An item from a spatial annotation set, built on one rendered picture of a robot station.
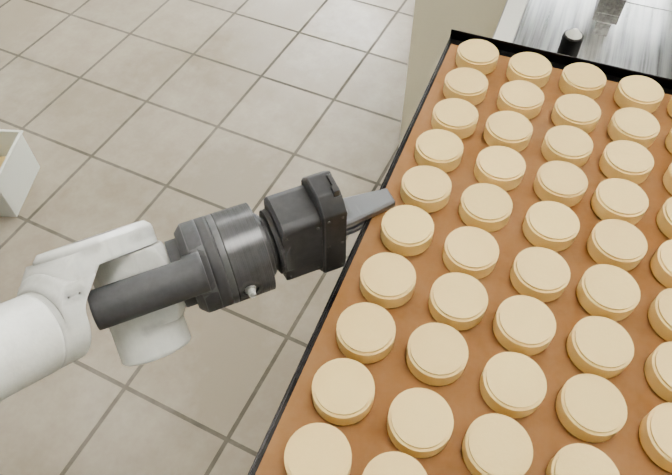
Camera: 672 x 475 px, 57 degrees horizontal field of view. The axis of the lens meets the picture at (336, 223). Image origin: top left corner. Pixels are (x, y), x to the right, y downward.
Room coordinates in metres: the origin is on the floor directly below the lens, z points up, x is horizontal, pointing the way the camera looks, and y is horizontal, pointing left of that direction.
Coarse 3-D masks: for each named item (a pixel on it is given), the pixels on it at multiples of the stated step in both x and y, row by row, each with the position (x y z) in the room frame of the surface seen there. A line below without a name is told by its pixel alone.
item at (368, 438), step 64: (448, 64) 0.62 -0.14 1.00; (512, 192) 0.41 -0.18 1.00; (512, 256) 0.33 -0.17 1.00; (576, 256) 0.33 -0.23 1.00; (576, 320) 0.26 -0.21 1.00; (640, 320) 0.26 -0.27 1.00; (384, 384) 0.20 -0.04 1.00; (448, 384) 0.20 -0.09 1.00; (640, 384) 0.20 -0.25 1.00; (384, 448) 0.15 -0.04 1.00; (448, 448) 0.15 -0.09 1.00; (640, 448) 0.15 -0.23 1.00
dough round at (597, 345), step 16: (592, 320) 0.25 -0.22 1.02; (608, 320) 0.25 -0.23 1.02; (576, 336) 0.24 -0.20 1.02; (592, 336) 0.24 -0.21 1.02; (608, 336) 0.24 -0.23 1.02; (624, 336) 0.24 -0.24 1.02; (576, 352) 0.23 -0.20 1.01; (592, 352) 0.22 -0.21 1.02; (608, 352) 0.22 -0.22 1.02; (624, 352) 0.22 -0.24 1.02; (592, 368) 0.21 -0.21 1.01; (608, 368) 0.21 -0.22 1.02; (624, 368) 0.21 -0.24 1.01
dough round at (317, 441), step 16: (304, 432) 0.16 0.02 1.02; (320, 432) 0.16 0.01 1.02; (336, 432) 0.16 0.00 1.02; (288, 448) 0.15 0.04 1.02; (304, 448) 0.15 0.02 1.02; (320, 448) 0.15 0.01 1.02; (336, 448) 0.15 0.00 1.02; (288, 464) 0.14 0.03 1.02; (304, 464) 0.14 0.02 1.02; (320, 464) 0.14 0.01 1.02; (336, 464) 0.14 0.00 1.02
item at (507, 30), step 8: (512, 0) 0.91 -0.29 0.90; (520, 0) 0.91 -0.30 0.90; (528, 0) 0.97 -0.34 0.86; (512, 8) 0.89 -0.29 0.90; (520, 8) 0.89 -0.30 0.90; (504, 16) 0.87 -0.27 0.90; (512, 16) 0.87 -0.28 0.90; (520, 16) 0.87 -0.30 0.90; (504, 24) 0.84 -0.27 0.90; (512, 24) 0.84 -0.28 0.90; (520, 24) 0.92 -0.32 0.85; (496, 32) 0.82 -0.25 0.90; (504, 32) 0.82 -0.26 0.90; (512, 32) 0.82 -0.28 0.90; (504, 40) 0.80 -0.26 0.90; (512, 40) 0.80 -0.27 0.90
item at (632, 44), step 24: (552, 0) 1.01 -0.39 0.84; (576, 0) 1.01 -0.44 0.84; (528, 24) 0.93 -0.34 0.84; (552, 24) 0.93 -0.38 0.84; (576, 24) 0.93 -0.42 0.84; (624, 24) 0.93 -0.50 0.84; (648, 24) 0.93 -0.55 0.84; (552, 48) 0.86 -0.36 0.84; (576, 48) 0.81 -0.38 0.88; (600, 48) 0.86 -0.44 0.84; (624, 48) 0.86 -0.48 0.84; (648, 48) 0.86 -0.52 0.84; (648, 72) 0.80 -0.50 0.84
